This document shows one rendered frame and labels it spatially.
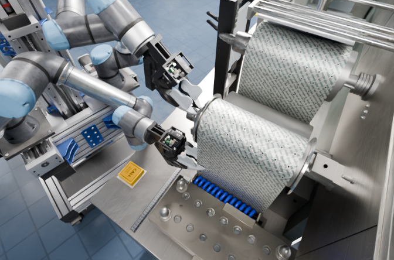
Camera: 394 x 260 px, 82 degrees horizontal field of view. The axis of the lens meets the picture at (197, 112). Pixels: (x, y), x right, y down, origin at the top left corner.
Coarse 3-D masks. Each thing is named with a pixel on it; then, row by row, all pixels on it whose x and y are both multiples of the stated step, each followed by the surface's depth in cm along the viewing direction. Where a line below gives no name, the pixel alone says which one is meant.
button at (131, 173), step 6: (132, 162) 89; (126, 168) 87; (132, 168) 87; (138, 168) 87; (120, 174) 86; (126, 174) 86; (132, 174) 86; (138, 174) 86; (126, 180) 84; (132, 180) 84
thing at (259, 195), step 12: (204, 156) 64; (216, 156) 59; (216, 168) 64; (228, 168) 60; (216, 180) 70; (228, 180) 65; (240, 180) 61; (252, 180) 57; (228, 192) 71; (240, 192) 66; (252, 192) 62; (264, 192) 58; (276, 192) 54; (252, 204) 67; (264, 204) 62
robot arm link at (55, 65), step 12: (36, 60) 70; (48, 60) 73; (60, 60) 76; (48, 72) 73; (60, 72) 75; (72, 72) 78; (84, 72) 82; (60, 84) 80; (72, 84) 79; (84, 84) 80; (96, 84) 82; (108, 84) 86; (96, 96) 83; (108, 96) 84; (120, 96) 86; (132, 96) 90; (144, 108) 90
